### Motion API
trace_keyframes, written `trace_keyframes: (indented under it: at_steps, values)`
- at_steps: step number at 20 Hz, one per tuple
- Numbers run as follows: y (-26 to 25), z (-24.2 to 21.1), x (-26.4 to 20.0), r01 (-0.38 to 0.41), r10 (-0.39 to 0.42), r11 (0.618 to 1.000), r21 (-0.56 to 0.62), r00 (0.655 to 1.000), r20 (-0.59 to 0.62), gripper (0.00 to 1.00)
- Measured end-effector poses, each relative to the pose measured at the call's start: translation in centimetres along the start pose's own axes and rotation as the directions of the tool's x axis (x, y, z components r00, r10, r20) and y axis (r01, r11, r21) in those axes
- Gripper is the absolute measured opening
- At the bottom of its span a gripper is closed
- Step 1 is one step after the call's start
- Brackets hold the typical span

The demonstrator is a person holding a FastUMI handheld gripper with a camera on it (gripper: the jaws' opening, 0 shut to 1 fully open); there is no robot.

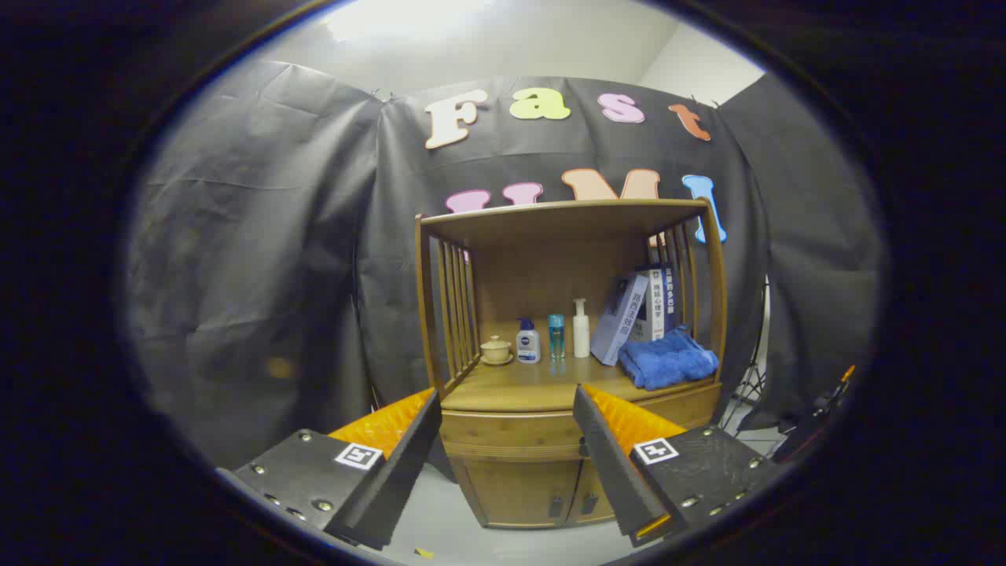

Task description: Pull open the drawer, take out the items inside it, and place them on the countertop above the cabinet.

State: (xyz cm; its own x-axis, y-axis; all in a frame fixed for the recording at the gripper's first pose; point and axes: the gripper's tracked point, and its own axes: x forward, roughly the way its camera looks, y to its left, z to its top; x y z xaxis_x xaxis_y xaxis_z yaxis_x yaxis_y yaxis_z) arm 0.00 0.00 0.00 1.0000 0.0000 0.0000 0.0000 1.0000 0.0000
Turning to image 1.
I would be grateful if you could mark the clear blue bottle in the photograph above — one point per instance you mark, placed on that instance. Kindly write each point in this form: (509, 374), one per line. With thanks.
(556, 334)

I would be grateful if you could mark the black tripod stand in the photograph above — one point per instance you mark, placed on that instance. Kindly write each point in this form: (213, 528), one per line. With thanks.
(752, 383)

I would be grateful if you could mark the beige lidded teacup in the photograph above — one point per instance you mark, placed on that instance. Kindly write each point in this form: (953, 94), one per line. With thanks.
(496, 350)

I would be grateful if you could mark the black backdrop cloth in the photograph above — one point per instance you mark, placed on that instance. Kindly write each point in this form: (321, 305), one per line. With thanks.
(259, 275)

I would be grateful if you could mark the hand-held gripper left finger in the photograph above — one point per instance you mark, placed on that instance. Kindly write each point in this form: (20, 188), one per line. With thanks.
(401, 479)

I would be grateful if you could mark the wooden countertop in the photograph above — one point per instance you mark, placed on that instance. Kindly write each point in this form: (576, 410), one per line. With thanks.
(534, 385)

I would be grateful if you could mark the lavender book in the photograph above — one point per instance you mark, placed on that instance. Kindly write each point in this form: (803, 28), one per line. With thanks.
(617, 326)

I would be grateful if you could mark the wooden cabinet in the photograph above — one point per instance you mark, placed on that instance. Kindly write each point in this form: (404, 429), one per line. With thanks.
(534, 267)

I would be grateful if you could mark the white bottle with blue cap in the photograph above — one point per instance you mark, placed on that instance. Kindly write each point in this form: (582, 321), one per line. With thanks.
(528, 343)

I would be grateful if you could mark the black device with orange tip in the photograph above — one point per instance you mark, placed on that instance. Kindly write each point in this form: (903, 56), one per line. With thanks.
(817, 413)

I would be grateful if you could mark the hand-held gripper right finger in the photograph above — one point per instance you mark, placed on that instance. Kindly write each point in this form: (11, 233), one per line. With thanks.
(609, 464)

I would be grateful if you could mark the blue towel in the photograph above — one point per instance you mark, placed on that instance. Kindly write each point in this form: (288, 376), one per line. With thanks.
(668, 362)

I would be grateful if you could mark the dark blue book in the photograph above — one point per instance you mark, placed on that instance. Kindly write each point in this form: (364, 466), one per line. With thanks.
(670, 299)

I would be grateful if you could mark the white pump bottle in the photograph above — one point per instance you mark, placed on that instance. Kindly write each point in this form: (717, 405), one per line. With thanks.
(581, 330)

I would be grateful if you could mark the wooden drawer with black knob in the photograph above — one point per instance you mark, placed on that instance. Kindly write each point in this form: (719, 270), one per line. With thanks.
(511, 436)

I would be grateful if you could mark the white book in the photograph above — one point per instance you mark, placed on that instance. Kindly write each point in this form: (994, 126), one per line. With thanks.
(654, 306)

